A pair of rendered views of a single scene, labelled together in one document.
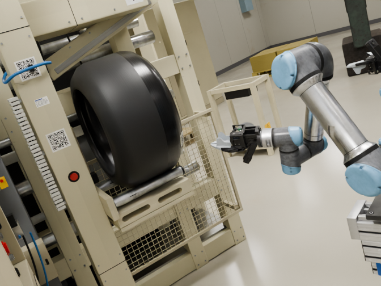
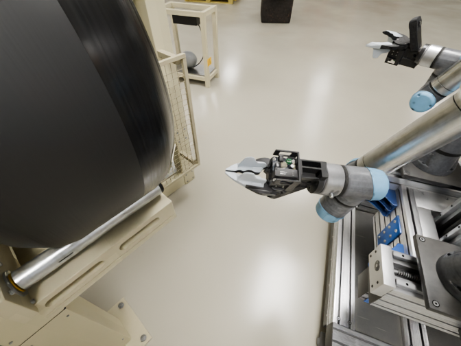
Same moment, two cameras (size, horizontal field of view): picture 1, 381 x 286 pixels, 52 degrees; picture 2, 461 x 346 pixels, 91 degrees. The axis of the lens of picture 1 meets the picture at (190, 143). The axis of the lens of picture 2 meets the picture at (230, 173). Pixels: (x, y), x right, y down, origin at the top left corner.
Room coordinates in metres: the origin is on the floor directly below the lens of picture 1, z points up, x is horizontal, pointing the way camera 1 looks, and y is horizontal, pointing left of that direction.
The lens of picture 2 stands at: (1.21, 0.05, 1.38)
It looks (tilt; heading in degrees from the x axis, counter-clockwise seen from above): 47 degrees down; 337
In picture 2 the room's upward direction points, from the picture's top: straight up
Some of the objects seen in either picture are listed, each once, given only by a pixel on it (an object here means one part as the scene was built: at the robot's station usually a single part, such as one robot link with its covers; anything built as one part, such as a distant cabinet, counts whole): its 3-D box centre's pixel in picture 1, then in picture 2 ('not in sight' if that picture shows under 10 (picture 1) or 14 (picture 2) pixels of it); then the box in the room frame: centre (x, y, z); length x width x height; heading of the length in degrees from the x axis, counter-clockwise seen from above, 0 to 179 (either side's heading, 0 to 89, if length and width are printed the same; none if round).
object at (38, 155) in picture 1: (38, 154); not in sight; (1.52, 0.58, 1.19); 0.05 x 0.04 x 0.48; 25
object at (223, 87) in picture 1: (246, 117); (190, 46); (4.18, -0.68, 0.40); 0.60 x 0.35 x 0.80; 46
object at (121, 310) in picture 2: not in sight; (112, 340); (1.58, 0.52, 0.01); 0.27 x 0.27 x 0.02; 25
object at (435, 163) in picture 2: not in sight; (438, 153); (1.51, -0.97, 0.77); 0.15 x 0.15 x 0.10
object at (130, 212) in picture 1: (152, 200); (107, 241); (1.58, 0.24, 0.84); 0.36 x 0.09 x 0.06; 115
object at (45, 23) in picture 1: (80, 10); not in sight; (2.03, 0.31, 1.71); 0.61 x 0.25 x 0.15; 115
